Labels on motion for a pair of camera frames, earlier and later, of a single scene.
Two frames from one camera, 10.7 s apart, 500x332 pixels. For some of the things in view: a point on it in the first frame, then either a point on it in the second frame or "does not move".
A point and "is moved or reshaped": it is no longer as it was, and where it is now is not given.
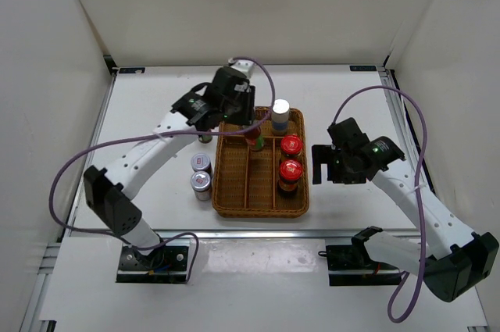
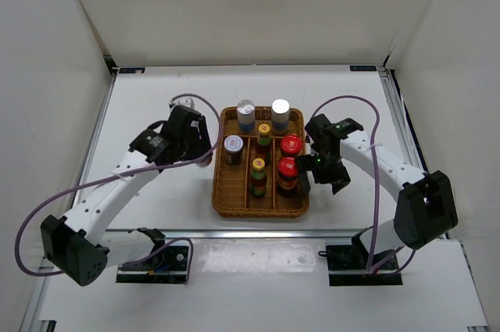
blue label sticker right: x=362 y=68 does not move
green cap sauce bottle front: x=255 y=140 → x=258 y=178
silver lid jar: x=201 y=162 is moved or reshaped
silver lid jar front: x=201 y=183 → x=205 y=162
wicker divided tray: x=258 y=173 does not move
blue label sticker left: x=132 y=70 does not move
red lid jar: x=291 y=146 does not move
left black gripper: x=248 y=115 → x=202 y=144
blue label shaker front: x=280 y=117 does not move
